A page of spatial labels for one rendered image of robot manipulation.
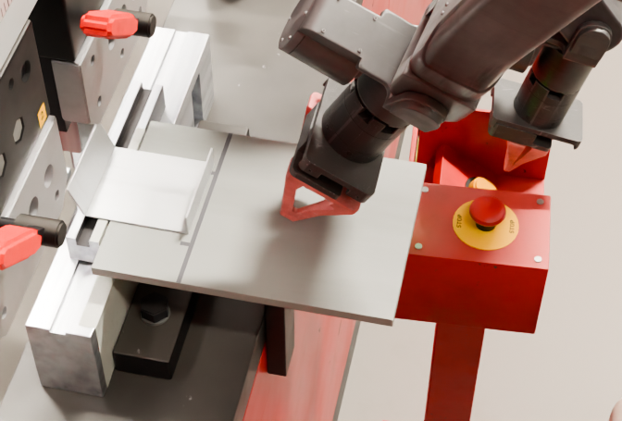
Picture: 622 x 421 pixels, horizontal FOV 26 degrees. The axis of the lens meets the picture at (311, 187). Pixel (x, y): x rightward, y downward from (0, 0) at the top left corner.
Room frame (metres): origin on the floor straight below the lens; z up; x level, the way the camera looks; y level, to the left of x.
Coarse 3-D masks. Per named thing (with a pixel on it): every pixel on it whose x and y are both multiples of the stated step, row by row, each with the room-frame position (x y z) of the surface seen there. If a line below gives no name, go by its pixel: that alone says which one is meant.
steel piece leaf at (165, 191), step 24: (120, 168) 0.82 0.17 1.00; (144, 168) 0.82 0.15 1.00; (168, 168) 0.82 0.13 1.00; (192, 168) 0.82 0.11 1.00; (96, 192) 0.79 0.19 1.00; (120, 192) 0.79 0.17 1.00; (144, 192) 0.79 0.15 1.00; (168, 192) 0.79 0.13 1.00; (192, 192) 0.79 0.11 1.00; (96, 216) 0.77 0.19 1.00; (120, 216) 0.77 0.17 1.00; (144, 216) 0.77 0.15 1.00; (168, 216) 0.77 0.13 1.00; (192, 216) 0.76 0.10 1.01
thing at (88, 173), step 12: (96, 132) 0.84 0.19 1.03; (96, 144) 0.83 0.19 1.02; (108, 144) 0.84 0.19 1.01; (84, 156) 0.81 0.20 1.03; (96, 156) 0.82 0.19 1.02; (108, 156) 0.83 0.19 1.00; (84, 168) 0.80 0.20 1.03; (96, 168) 0.81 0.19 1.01; (72, 180) 0.78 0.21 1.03; (84, 180) 0.79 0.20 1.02; (96, 180) 0.80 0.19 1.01; (72, 192) 0.77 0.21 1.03; (84, 192) 0.78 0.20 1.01; (84, 204) 0.77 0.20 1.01
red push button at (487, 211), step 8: (480, 200) 0.95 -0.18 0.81; (488, 200) 0.95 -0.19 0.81; (496, 200) 0.95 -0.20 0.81; (472, 208) 0.94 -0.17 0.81; (480, 208) 0.94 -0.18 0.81; (488, 208) 0.94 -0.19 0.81; (496, 208) 0.94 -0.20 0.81; (504, 208) 0.94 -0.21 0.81; (472, 216) 0.93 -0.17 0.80; (480, 216) 0.93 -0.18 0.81; (488, 216) 0.93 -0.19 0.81; (496, 216) 0.93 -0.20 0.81; (504, 216) 0.93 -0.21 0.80; (480, 224) 0.92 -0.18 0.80; (488, 224) 0.92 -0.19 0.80; (496, 224) 0.92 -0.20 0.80
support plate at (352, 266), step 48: (144, 144) 0.85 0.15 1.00; (192, 144) 0.85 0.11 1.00; (240, 144) 0.85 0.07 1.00; (288, 144) 0.85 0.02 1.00; (240, 192) 0.79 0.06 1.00; (384, 192) 0.79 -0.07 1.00; (144, 240) 0.74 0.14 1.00; (240, 240) 0.74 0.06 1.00; (288, 240) 0.74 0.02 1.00; (336, 240) 0.74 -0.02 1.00; (384, 240) 0.74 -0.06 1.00; (192, 288) 0.69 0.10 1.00; (240, 288) 0.69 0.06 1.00; (288, 288) 0.69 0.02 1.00; (336, 288) 0.69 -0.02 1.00; (384, 288) 0.69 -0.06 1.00
